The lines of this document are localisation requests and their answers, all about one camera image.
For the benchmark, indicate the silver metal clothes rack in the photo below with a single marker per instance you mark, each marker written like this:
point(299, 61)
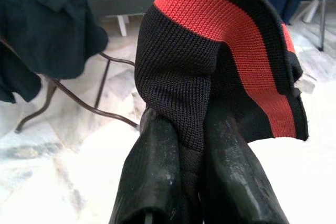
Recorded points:
point(322, 24)

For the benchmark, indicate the black shirt red striped collar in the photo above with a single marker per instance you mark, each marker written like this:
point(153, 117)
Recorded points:
point(183, 64)

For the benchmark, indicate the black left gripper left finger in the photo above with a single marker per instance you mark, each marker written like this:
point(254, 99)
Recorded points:
point(149, 182)

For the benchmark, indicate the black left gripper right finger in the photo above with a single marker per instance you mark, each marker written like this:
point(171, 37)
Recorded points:
point(236, 187)

